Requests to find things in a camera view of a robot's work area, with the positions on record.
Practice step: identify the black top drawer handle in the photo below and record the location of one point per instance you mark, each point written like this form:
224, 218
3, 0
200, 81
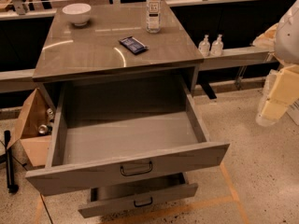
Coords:
131, 169

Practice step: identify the lower silver can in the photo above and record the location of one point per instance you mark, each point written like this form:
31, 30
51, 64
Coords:
44, 129

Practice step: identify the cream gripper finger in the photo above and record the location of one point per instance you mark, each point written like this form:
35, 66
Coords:
283, 94
267, 39

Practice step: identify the silver can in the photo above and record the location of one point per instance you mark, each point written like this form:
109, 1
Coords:
50, 115
44, 129

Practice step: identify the right sanitizer pump bottle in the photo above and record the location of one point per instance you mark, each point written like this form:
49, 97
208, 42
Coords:
217, 46

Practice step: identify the black pole stand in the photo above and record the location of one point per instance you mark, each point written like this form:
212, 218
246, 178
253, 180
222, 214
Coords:
11, 185

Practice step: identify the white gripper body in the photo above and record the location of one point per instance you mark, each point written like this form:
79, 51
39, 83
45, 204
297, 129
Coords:
288, 37

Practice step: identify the blue rxbar wrapper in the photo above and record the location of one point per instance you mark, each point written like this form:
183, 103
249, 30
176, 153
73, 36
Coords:
133, 45

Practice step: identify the clear plastic water bottle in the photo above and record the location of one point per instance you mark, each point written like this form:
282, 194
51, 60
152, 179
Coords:
153, 15

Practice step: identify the left sanitizer pump bottle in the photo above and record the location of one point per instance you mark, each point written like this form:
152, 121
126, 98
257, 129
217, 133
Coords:
204, 46

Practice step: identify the black drawer handle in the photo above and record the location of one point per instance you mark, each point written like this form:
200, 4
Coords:
143, 203
131, 169

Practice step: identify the sanitizer pump bottle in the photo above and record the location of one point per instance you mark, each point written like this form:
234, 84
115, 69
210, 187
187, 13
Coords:
217, 46
204, 46

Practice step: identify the grey open top drawer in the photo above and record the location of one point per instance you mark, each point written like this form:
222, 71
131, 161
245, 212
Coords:
100, 127

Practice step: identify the grey lower drawer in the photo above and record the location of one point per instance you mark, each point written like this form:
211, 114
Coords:
116, 198

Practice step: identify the white ceramic bowl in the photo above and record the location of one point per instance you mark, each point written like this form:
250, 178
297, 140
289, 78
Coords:
78, 14

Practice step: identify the upper silver can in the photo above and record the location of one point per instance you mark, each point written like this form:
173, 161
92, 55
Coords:
50, 115

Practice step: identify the brown cardboard box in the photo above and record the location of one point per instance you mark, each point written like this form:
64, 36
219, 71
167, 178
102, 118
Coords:
33, 114

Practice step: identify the black lower drawer handle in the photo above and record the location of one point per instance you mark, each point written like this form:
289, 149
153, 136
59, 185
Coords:
143, 203

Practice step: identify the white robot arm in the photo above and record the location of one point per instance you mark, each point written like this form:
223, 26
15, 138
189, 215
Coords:
286, 47

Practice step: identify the grey drawer cabinet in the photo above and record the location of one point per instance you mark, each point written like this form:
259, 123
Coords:
77, 53

